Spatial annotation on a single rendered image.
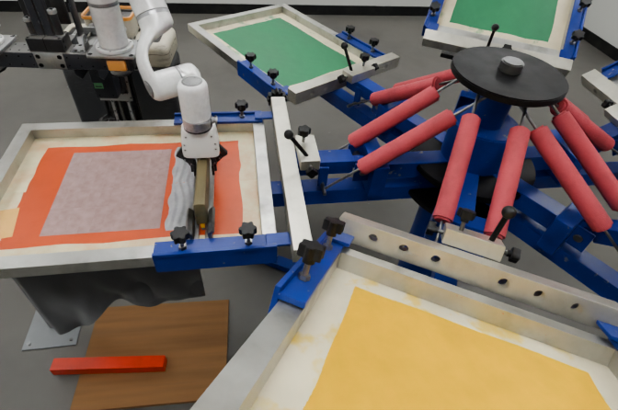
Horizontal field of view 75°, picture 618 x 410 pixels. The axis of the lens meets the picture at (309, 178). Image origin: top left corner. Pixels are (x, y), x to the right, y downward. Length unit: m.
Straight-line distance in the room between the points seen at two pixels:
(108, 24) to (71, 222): 0.68
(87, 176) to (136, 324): 0.94
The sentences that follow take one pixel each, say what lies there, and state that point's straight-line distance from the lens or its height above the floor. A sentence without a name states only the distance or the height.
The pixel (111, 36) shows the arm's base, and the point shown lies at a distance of 1.61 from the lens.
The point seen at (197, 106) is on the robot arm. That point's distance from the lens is 1.06.
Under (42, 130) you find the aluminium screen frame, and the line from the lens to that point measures 1.58.
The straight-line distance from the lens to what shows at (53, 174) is 1.44.
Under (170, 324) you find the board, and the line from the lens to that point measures 2.09.
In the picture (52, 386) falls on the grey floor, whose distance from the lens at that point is 2.15.
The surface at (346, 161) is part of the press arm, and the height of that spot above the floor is 1.04.
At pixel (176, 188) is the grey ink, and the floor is 0.96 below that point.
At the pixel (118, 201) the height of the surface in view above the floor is 0.96.
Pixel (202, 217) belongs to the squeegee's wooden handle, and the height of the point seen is 1.01.
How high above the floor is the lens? 1.83
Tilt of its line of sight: 43 degrees down
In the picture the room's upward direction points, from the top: 5 degrees clockwise
